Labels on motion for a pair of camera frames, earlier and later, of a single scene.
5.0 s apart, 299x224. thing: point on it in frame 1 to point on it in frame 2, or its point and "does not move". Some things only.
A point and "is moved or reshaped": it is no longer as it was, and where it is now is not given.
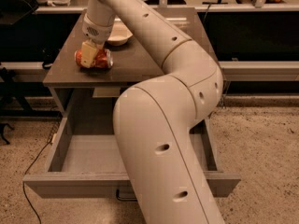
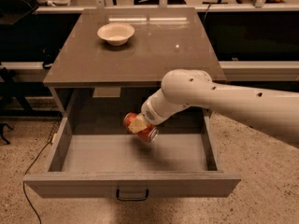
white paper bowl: (119, 35) does not move
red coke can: (103, 59) is moved or reshaped
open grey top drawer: (84, 160) does not move
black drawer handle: (124, 198) does not move
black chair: (15, 7) does not move
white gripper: (95, 32) to (149, 112)
